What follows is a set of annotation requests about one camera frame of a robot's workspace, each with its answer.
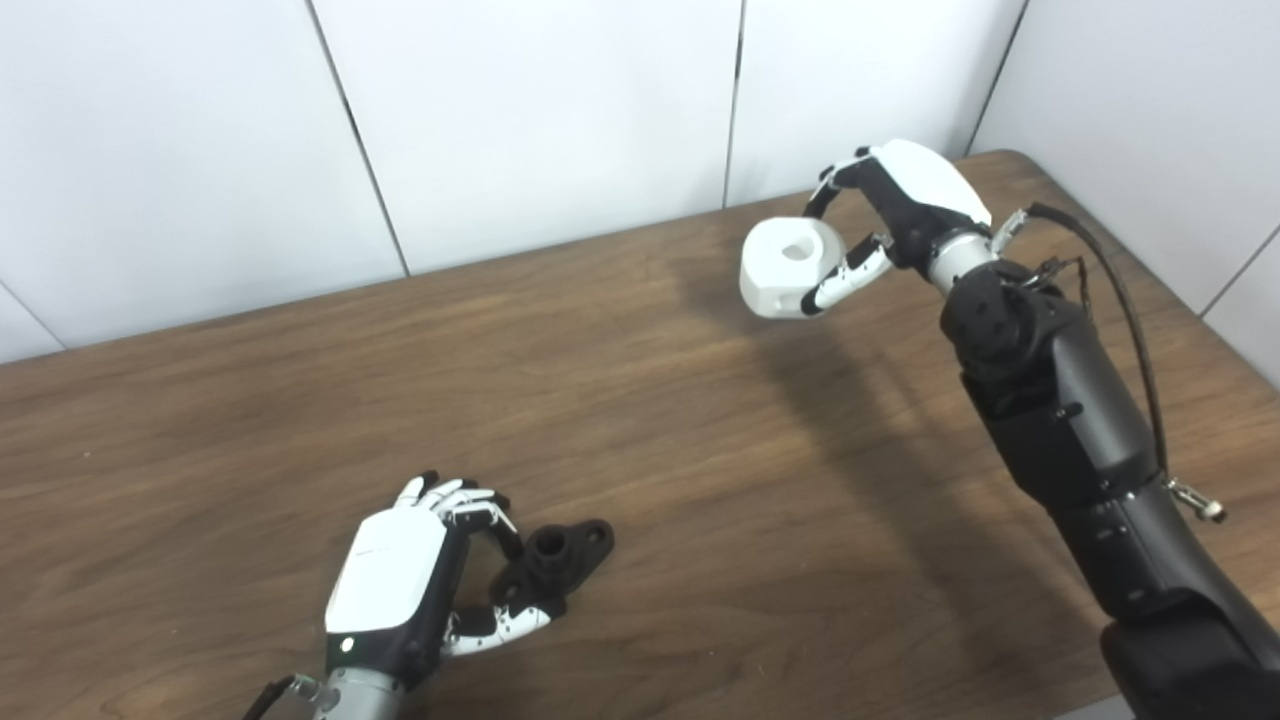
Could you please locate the round white piece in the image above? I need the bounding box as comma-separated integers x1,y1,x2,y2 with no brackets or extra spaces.
738,215,847,321

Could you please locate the black flanged holder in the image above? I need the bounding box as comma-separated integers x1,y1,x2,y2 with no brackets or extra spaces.
487,517,617,618

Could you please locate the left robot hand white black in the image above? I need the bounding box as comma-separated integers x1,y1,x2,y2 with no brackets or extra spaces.
322,470,557,693

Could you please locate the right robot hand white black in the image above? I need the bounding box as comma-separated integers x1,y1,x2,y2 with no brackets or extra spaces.
800,139,995,318

